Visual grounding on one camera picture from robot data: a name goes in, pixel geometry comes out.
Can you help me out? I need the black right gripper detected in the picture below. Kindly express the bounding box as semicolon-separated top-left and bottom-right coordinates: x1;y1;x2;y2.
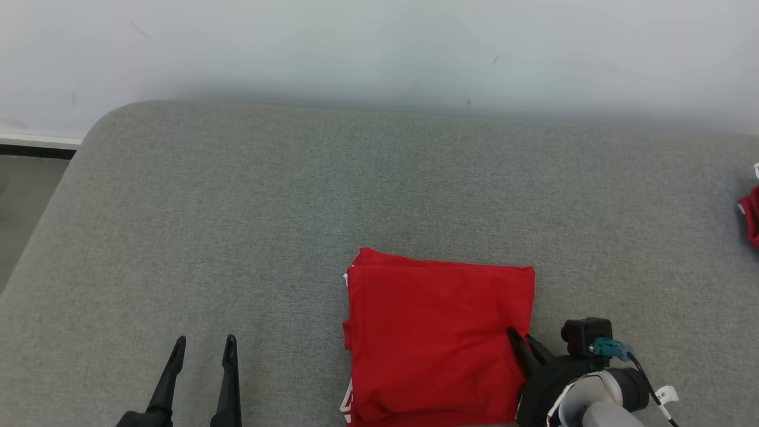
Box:
507;327;611;427

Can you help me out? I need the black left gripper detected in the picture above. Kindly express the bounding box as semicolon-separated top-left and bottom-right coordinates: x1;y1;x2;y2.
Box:
116;334;242;427

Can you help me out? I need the red basketball jersey white trim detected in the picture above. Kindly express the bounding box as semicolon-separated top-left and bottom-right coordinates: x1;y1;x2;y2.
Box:
339;247;536;427

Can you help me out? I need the red shorts white hem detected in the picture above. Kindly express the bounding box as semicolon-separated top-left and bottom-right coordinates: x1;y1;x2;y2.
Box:
738;163;759;248

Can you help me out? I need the white wall baseboard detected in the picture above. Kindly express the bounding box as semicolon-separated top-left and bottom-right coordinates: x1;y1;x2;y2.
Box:
0;133;82;160

